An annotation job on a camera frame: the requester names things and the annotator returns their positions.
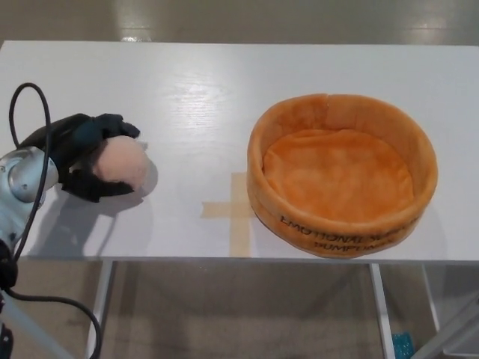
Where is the white table leg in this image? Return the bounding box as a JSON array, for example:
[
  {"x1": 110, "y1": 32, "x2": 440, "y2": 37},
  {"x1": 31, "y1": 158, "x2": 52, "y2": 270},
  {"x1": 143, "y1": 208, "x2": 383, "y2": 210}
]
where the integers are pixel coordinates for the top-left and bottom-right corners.
[
  {"x1": 370, "y1": 263, "x2": 396, "y2": 359},
  {"x1": 422, "y1": 263, "x2": 441, "y2": 332},
  {"x1": 86, "y1": 260, "x2": 115, "y2": 359}
]

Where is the pink round plush toy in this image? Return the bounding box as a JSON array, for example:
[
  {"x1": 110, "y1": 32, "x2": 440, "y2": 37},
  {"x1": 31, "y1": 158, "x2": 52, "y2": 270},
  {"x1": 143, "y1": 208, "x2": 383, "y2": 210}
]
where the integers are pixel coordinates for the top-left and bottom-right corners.
[{"x1": 92, "y1": 137, "x2": 150, "y2": 190}]

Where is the light blue metal bar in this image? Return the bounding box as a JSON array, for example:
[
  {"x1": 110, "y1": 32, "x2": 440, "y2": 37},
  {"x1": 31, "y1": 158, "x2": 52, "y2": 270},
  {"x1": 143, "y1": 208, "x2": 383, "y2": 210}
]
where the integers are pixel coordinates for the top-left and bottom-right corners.
[
  {"x1": 430, "y1": 291, "x2": 479, "y2": 359},
  {"x1": 0, "y1": 295, "x2": 72, "y2": 359}
]

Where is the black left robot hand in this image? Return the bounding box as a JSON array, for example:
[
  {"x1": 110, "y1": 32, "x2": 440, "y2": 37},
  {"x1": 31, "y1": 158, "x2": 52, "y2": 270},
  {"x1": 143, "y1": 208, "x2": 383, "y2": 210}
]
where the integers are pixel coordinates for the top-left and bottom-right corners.
[{"x1": 18, "y1": 112, "x2": 142, "y2": 203}]

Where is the teal patterned object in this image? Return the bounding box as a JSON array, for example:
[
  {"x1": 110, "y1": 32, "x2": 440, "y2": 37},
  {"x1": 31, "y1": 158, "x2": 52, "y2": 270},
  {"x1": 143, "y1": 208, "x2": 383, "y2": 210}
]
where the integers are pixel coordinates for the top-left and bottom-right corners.
[{"x1": 393, "y1": 331, "x2": 415, "y2": 359}]

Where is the beige masking tape strip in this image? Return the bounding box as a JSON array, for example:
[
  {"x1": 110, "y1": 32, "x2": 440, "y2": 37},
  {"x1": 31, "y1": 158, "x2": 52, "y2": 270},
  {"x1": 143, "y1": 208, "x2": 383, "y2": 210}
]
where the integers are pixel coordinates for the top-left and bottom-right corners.
[
  {"x1": 228, "y1": 172, "x2": 252, "y2": 258},
  {"x1": 201, "y1": 200, "x2": 257, "y2": 219}
]

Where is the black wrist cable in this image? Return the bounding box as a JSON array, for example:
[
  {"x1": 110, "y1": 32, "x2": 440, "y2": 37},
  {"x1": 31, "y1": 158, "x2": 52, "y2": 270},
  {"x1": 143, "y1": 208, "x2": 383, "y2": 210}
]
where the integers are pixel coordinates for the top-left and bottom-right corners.
[{"x1": 0, "y1": 82, "x2": 104, "y2": 359}]

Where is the orange plush round plate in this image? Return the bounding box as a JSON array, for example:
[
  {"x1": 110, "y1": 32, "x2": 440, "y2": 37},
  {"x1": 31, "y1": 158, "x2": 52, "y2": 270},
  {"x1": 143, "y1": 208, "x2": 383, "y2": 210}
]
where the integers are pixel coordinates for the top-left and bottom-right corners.
[{"x1": 246, "y1": 93, "x2": 439, "y2": 260}]

